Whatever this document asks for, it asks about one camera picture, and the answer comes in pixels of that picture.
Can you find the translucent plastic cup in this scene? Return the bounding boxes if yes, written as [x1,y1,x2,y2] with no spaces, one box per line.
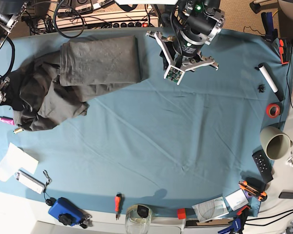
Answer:
[0,152,20,182]

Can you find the red tape roll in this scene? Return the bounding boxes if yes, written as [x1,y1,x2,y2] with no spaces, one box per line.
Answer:
[266,103,281,118]

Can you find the clear glass jar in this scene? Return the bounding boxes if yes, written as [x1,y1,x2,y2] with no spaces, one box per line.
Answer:
[125,204,153,234]

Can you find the beige ceramic mug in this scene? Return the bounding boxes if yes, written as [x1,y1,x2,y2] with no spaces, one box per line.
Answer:
[260,126,293,160]

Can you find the small black clip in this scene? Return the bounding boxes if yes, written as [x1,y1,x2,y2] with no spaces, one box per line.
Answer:
[257,84,265,93]

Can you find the black power strip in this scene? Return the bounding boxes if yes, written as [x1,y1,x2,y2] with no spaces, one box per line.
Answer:
[104,21,158,28]

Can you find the dark grey T-shirt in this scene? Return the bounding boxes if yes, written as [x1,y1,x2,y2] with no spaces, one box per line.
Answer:
[6,36,142,132]

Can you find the pink glue tube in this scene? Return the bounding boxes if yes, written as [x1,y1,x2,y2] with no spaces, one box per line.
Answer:
[0,117,15,125]

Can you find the black remote control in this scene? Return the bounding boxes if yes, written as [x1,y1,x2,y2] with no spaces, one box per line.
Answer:
[252,149,273,184]

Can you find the blue black clamp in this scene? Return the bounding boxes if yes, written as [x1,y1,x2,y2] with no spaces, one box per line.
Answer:
[218,205,251,234]

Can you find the small red cube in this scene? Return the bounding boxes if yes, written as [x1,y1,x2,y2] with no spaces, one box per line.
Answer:
[177,208,187,219]

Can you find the orange black tool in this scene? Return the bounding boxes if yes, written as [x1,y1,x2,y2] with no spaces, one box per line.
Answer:
[279,39,292,65]

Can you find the blue table cloth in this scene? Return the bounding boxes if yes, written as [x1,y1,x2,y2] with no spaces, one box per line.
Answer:
[0,28,293,217]

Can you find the white labelled box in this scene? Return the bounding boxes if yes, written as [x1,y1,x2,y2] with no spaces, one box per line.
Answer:
[15,170,45,194]

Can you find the orange handled screwdriver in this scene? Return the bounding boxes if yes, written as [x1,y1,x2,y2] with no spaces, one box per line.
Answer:
[114,193,122,220]

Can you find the white marker black caps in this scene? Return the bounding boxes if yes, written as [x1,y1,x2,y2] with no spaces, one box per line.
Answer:
[258,63,283,101]

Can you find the folded paper leaflet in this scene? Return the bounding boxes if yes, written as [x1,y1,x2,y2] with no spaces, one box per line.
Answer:
[192,196,229,222]

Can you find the blue box with knob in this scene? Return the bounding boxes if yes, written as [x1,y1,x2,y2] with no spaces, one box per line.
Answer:
[45,197,83,226]

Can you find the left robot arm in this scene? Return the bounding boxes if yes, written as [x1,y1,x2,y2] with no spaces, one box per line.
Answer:
[169,0,225,59]

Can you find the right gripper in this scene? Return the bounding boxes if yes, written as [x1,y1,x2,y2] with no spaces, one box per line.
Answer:
[0,77,10,105]

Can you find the white card packet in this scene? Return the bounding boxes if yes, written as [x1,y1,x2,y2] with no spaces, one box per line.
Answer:
[225,189,249,211]

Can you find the black power adapter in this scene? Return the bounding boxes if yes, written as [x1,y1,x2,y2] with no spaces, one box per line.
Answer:
[278,191,293,199]

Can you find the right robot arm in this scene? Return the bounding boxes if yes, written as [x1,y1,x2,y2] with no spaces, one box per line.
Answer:
[0,0,30,104]

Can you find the white paper sheet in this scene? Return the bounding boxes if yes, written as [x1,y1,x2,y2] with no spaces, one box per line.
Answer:
[6,143,39,174]

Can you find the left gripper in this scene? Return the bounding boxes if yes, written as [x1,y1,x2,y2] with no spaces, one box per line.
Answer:
[173,31,205,66]

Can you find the orange black utility knife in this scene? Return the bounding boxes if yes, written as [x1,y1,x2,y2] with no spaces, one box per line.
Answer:
[238,181,268,202]

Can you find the black lanyard cord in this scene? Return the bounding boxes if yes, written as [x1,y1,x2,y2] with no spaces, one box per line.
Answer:
[42,170,55,206]

